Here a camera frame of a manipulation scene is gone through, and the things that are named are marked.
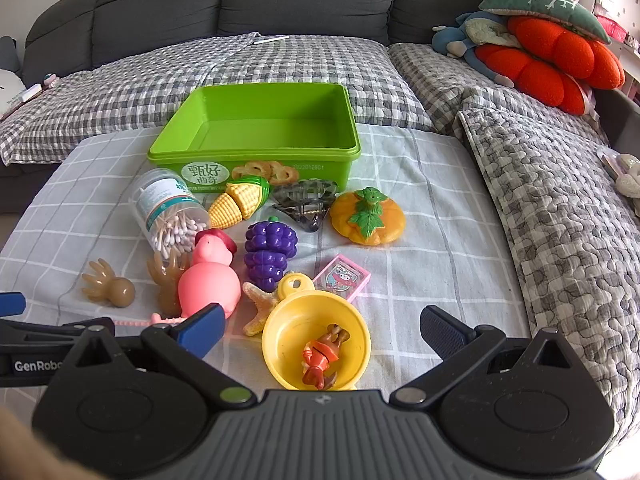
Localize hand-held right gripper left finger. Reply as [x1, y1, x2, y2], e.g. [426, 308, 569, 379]
[60, 304, 257, 407]

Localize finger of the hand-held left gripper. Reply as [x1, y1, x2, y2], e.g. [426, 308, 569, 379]
[0, 291, 27, 317]
[0, 316, 116, 348]

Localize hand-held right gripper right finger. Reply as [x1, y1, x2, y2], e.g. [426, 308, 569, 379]
[389, 305, 586, 407]

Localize brown rubber hand toy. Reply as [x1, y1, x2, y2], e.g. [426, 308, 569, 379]
[146, 247, 193, 318]
[81, 258, 137, 308]

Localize yellow toy bowl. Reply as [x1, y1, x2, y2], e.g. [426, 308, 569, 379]
[261, 272, 372, 392]

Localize purple toy grapes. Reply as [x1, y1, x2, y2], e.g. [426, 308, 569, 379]
[244, 216, 299, 293]

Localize clear cotton swab jar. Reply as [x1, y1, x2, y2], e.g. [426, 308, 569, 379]
[129, 169, 211, 256]

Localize green plastic box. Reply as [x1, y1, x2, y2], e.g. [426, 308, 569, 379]
[147, 84, 362, 196]

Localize pink rubber pig toy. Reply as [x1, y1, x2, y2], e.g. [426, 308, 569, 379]
[177, 228, 242, 321]

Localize yellow toy starfish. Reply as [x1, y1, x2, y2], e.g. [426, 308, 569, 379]
[242, 281, 281, 337]

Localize pink plastic stick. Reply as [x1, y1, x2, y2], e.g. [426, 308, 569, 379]
[112, 312, 183, 327]

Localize pale grid pattern sheet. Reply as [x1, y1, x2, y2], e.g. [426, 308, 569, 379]
[0, 122, 532, 396]

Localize small pink handheld game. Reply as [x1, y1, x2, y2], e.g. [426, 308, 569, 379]
[312, 254, 372, 303]

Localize orange toy pumpkin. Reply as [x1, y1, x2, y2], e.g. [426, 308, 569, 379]
[329, 186, 407, 247]

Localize orange toy figurine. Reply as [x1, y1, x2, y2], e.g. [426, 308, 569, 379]
[300, 324, 351, 390]

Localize yellow toy corn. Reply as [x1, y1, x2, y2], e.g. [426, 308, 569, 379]
[207, 176, 271, 230]

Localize grey patterned quilt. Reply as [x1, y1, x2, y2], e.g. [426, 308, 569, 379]
[452, 85, 640, 436]

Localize white pink charger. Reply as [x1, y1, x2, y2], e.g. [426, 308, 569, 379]
[14, 84, 45, 107]

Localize white printed pillow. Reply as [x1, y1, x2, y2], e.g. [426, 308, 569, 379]
[0, 67, 26, 117]

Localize grey checked blanket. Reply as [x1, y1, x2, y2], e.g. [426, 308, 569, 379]
[0, 34, 501, 166]

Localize white plush toy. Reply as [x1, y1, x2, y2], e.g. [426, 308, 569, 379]
[600, 152, 640, 197]

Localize dark grey cushion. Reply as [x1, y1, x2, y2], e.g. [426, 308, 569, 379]
[0, 36, 23, 77]

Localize red pumpkin cushion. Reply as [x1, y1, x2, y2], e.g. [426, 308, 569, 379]
[507, 16, 626, 88]
[475, 44, 593, 116]

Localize blue plush toy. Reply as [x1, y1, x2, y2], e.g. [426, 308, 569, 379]
[431, 10, 516, 88]

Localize green leaf print cushion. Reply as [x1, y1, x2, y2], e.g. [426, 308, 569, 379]
[479, 0, 612, 45]

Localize pink basket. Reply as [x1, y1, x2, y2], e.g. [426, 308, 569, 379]
[595, 14, 629, 44]

